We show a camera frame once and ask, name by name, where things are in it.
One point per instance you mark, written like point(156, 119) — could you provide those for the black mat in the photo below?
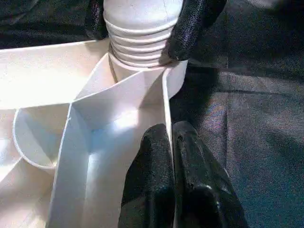
point(249, 118)

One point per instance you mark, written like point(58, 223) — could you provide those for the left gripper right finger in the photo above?
point(202, 185)

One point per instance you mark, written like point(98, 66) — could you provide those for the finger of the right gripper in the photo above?
point(95, 21)
point(190, 31)

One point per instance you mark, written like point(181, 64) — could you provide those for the white plastic table leg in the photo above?
point(140, 23)

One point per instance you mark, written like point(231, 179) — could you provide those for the white plastic table top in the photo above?
point(59, 83)

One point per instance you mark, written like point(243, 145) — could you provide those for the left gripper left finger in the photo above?
point(152, 180)

